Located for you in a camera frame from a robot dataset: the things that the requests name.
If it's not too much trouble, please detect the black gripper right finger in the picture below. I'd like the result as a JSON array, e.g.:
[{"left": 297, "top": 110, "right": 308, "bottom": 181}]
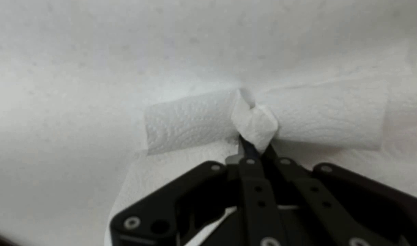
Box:
[{"left": 262, "top": 143, "right": 417, "bottom": 246}]

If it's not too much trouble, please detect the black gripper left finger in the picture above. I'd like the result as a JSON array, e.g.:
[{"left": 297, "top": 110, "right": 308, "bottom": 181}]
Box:
[{"left": 109, "top": 135, "right": 288, "bottom": 246}]

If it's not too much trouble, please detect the white paper towel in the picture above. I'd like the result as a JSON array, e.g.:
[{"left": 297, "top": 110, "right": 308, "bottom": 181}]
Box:
[{"left": 105, "top": 76, "right": 417, "bottom": 246}]

